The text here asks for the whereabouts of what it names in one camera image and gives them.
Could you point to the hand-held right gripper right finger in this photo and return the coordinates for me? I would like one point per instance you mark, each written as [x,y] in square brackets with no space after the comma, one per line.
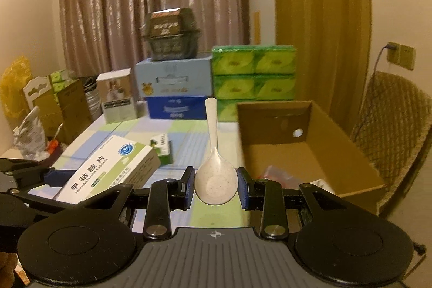
[242,189]

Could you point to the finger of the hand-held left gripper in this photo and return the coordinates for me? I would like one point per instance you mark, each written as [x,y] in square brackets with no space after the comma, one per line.
[57,177]
[40,205]

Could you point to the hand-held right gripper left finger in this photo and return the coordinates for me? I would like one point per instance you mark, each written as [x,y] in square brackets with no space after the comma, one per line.
[189,188]

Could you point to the beige speckled spoon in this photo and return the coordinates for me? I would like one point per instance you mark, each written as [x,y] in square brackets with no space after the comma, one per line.
[214,180]

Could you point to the red snack packet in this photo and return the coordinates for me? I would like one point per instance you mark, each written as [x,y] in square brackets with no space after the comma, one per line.
[276,173]

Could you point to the white green medicine box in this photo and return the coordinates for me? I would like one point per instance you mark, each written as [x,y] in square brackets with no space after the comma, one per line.
[101,166]

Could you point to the white ointment box green dragon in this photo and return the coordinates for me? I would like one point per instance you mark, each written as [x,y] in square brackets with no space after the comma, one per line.
[163,149]

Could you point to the brown cardboard box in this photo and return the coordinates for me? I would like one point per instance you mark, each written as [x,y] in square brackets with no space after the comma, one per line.
[337,146]
[71,109]

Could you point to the checked cloth covered desktop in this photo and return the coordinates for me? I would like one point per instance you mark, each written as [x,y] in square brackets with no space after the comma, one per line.
[189,139]

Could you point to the small orange object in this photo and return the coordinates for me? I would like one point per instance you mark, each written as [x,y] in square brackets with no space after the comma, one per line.
[53,145]

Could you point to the white plastic bag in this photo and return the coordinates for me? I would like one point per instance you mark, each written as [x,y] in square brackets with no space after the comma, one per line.
[30,136]

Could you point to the dark blue milk carton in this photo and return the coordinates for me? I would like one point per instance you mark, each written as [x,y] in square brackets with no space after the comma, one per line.
[175,109]

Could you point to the white cutout card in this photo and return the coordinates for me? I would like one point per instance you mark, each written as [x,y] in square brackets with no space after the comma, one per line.
[37,89]

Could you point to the small green tissue box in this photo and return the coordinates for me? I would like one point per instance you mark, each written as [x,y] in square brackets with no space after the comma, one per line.
[60,78]

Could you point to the white product box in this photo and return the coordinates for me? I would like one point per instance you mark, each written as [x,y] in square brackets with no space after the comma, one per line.
[116,95]

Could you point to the yellow plastic bag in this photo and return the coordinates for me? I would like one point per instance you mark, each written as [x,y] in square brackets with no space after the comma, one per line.
[13,85]

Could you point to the stack of green tissue packs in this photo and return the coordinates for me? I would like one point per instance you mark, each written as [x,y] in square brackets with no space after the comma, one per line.
[253,78]

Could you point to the black plastic food container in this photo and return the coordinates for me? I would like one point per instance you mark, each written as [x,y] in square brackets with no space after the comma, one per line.
[170,38]

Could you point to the brown shiny curtain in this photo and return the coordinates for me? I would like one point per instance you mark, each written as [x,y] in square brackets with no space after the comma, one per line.
[118,4]

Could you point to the yellow curtain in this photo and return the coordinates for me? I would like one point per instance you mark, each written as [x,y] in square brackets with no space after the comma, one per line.
[317,21]

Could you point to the beige wall socket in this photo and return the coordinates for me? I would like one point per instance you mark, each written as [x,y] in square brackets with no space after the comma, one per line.
[405,55]

